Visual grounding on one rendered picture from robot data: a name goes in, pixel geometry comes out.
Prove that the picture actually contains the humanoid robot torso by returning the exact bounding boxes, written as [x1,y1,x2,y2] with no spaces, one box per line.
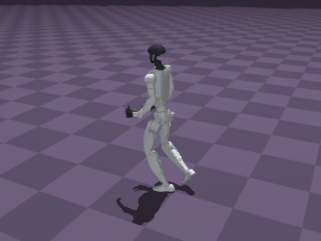
[148,63,171,125]

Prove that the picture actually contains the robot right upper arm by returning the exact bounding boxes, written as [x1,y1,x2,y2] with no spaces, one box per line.
[166,65,174,94]

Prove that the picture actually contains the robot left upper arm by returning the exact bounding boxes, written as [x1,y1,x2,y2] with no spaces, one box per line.
[144,72,156,106]

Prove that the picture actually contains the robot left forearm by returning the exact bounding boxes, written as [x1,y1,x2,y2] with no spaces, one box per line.
[132,99,153,118]

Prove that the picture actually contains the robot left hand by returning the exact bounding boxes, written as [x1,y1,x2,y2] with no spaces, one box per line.
[125,106,138,118]

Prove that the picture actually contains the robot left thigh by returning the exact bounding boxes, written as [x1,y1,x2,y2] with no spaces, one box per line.
[143,117,163,160]

